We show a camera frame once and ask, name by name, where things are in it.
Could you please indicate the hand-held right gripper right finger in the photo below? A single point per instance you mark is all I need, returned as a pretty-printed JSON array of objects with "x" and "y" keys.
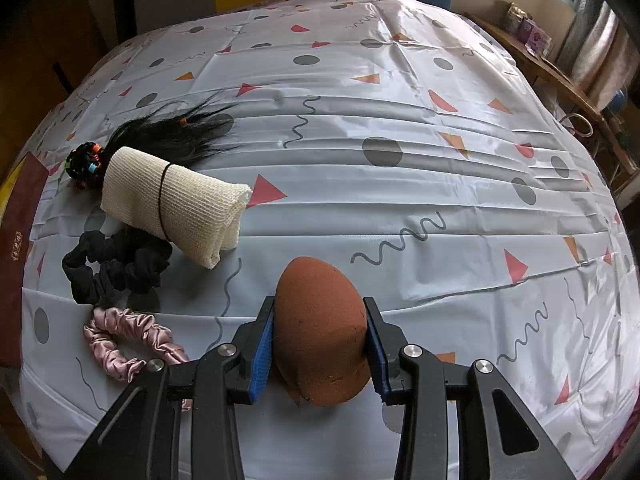
[{"x": 382, "y": 370}]

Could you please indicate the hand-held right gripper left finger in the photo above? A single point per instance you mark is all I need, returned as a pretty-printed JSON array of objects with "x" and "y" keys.
[{"x": 260, "y": 360}]

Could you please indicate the brown makeup sponge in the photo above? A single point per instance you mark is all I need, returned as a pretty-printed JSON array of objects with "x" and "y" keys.
[{"x": 320, "y": 325}]

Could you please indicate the pink satin scrunchie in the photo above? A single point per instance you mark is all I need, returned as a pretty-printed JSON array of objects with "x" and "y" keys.
[{"x": 110, "y": 355}]

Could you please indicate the black scrunchie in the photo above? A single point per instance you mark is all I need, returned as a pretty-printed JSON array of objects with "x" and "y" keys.
[{"x": 120, "y": 265}]

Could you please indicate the beige bandage roll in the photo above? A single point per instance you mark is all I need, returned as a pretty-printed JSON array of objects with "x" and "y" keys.
[{"x": 170, "y": 200}]

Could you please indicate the gold-lined box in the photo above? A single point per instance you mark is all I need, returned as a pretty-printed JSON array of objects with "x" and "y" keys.
[{"x": 20, "y": 260}]

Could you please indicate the wooden side desk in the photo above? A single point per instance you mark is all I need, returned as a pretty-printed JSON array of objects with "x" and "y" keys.
[{"x": 560, "y": 75}]

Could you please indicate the pink boxes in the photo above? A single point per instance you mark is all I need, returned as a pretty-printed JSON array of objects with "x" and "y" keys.
[{"x": 530, "y": 30}]

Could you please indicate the patterned curtain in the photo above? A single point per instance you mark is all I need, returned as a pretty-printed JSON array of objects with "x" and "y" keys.
[{"x": 595, "y": 50}]

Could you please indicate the wooden wardrobe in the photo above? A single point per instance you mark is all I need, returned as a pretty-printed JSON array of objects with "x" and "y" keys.
[{"x": 45, "y": 35}]

